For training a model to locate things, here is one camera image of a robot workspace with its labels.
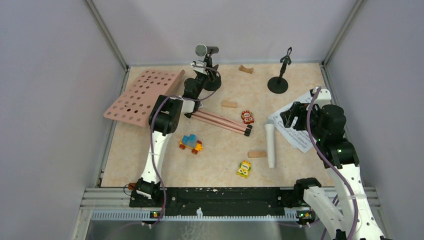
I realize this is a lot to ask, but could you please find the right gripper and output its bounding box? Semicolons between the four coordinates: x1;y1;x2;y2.
280;101;326;141

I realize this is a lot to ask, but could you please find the white microphone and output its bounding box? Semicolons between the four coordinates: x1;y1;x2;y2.
264;119;276;169

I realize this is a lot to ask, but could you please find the sheet music page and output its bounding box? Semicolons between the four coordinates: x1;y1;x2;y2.
268;90;313;154

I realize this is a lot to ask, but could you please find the pink music stand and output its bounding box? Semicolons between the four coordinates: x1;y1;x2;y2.
103;69;252;136

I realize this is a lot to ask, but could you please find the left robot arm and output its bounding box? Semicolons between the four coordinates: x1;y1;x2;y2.
133;63;221;207

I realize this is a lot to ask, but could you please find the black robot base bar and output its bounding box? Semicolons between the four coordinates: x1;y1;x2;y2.
164;187;305;217

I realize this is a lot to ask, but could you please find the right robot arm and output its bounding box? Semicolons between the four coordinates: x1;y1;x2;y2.
279;101;386;240

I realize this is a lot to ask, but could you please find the wooden block centre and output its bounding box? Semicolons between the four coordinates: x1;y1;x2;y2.
221;100;238;109

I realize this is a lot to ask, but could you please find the wooden block behind microphone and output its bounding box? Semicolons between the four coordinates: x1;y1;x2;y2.
239;64;254;74

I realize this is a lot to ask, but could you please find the red owl toy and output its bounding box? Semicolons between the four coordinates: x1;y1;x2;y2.
241;110;255;125

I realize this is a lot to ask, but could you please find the wooden block near owl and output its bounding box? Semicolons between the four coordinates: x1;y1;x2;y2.
247;151;267;159

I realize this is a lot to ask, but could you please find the toy block car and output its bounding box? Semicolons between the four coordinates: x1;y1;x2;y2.
179;134;203;155

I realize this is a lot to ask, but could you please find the yellow owl toy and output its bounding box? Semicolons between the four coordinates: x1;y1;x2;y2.
236;160;252;179

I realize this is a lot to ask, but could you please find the orange round knob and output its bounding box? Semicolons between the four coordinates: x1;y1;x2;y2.
127;182;136;191

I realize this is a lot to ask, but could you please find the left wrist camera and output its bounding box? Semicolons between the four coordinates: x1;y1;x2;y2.
190;60;207;72

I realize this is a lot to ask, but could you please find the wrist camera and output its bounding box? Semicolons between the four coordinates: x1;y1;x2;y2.
310;86;332;108
190;60;207;72

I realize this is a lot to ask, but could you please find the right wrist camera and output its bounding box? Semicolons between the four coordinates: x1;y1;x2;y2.
310;86;332;108

